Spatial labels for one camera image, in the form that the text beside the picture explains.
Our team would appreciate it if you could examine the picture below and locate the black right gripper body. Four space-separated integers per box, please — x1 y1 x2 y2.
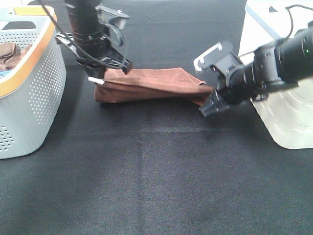
199 90 230 117

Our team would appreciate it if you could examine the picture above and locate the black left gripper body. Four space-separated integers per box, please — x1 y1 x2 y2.
55 34 133 79

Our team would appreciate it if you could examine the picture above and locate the brown towel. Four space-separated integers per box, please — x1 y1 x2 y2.
94 68 214 105
0 42 32 71

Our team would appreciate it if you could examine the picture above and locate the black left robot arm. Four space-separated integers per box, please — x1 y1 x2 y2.
56 0 133 79

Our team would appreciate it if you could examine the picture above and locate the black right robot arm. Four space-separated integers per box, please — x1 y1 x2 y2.
194 27 313 117

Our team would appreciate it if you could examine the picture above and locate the brown towel in basket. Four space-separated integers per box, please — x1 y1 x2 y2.
0 42 32 71

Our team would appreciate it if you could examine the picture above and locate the blue towel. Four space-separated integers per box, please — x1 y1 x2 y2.
0 70 11 79

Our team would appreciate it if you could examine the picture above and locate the cream bin with grey rim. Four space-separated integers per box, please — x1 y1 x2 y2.
239 0 313 149

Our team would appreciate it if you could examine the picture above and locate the grey perforated laundry basket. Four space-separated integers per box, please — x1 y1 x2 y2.
0 5 67 159

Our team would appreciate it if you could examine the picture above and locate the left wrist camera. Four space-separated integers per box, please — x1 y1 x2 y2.
95 4 130 47

